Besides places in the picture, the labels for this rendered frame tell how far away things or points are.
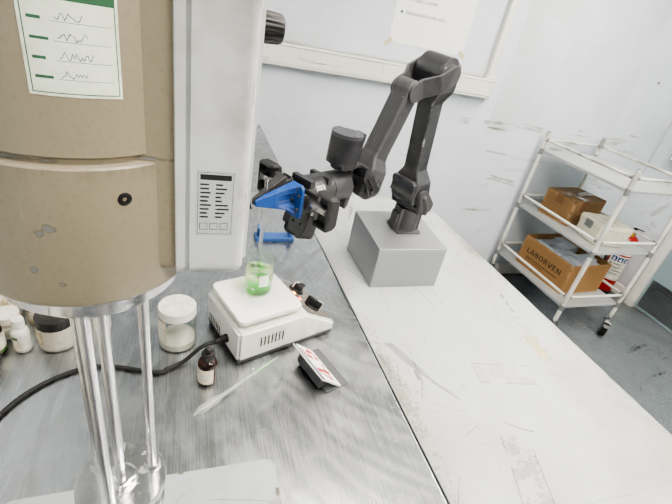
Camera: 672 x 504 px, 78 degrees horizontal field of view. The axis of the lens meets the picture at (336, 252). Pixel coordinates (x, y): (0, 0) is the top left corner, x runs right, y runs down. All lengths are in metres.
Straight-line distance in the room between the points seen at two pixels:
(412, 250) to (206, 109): 0.80
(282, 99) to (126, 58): 1.96
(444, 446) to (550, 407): 0.25
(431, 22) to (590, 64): 1.07
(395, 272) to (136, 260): 0.80
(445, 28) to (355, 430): 2.03
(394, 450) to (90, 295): 0.54
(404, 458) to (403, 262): 0.45
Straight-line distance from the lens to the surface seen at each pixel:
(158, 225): 0.22
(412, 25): 2.29
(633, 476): 0.87
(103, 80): 0.19
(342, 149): 0.73
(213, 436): 0.65
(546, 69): 2.79
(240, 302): 0.72
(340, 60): 2.12
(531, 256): 2.96
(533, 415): 0.84
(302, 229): 0.73
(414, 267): 0.99
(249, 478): 0.61
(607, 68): 3.09
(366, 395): 0.73
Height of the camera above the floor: 1.43
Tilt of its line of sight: 29 degrees down
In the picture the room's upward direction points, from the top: 12 degrees clockwise
